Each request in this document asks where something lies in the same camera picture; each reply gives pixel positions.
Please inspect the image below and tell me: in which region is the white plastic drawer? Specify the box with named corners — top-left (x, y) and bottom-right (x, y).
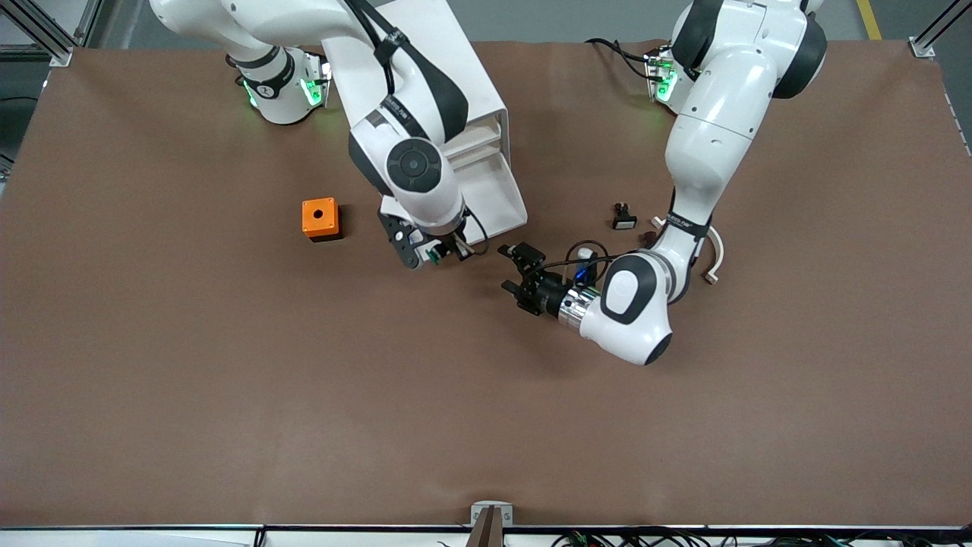
top-left (447, 146), bottom-right (529, 238)
top-left (444, 120), bottom-right (503, 151)
top-left (447, 140), bottom-right (504, 165)

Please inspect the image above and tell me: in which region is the white drawer cabinet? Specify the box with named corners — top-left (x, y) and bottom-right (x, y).
top-left (323, 0), bottom-right (510, 223)

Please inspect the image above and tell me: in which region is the brown bar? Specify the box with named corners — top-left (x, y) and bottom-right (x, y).
top-left (465, 507), bottom-right (505, 547)

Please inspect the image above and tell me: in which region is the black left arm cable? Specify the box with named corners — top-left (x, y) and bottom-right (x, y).
top-left (530, 239), bottom-right (648, 288)

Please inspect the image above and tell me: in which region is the orange button enclosure box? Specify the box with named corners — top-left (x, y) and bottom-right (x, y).
top-left (301, 198), bottom-right (343, 243)

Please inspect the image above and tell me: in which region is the white curved bracket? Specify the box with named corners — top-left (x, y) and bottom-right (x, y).
top-left (651, 215), bottom-right (727, 286)

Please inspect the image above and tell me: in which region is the grey table edge bracket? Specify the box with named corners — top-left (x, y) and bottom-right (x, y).
top-left (471, 501), bottom-right (515, 527)

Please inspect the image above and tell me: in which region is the black base cable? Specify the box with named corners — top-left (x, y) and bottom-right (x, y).
top-left (584, 37), bottom-right (658, 81)

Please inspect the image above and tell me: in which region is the black cable bundle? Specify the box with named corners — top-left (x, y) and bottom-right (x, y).
top-left (551, 526), bottom-right (972, 547)

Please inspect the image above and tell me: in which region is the aluminium frame profile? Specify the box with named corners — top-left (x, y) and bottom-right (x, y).
top-left (909, 0), bottom-right (972, 61)
top-left (0, 0), bottom-right (104, 68)

